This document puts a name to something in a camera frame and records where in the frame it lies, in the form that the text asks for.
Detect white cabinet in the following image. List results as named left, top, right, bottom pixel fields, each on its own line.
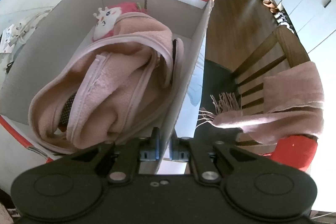
left=274, top=0, right=335, bottom=53

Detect black chair seat cushion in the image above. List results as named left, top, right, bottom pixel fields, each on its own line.
left=194, top=59, right=240, bottom=145

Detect black dotted fabric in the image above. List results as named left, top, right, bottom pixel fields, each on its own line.
left=59, top=93, right=76, bottom=128

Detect papers on table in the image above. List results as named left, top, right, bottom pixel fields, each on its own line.
left=1, top=22, right=30, bottom=54

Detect row of shoes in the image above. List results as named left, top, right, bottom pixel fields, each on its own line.
left=261, top=0, right=296, bottom=35

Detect pink fringed scarf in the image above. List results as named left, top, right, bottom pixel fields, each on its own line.
left=199, top=61, right=324, bottom=144

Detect pink fleece garment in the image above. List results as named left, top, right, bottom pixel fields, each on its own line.
left=29, top=12, right=184, bottom=154

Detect brown wooden chair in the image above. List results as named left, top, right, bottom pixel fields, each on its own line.
left=232, top=25, right=320, bottom=156

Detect red cloth on chair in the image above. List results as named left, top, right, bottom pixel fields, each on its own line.
left=270, top=135, right=318, bottom=172

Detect pink round plush toy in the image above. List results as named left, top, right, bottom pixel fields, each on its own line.
left=92, top=2, right=147, bottom=42

